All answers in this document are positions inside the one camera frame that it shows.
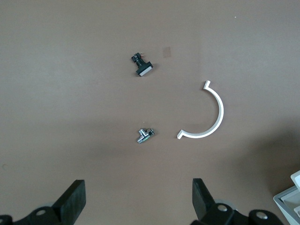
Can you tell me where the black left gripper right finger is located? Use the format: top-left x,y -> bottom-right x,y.
192,178 -> 237,225

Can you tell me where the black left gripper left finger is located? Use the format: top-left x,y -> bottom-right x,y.
14,180 -> 86,225

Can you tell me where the white drawer cabinet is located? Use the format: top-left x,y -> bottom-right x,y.
273,171 -> 300,225

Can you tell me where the small chrome fitting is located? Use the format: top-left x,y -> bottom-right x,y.
135,127 -> 156,144

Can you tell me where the white semicircular plastic clip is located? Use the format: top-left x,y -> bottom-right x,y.
175,80 -> 225,140

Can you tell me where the black push button switch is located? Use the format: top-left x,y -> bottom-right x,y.
130,53 -> 154,77

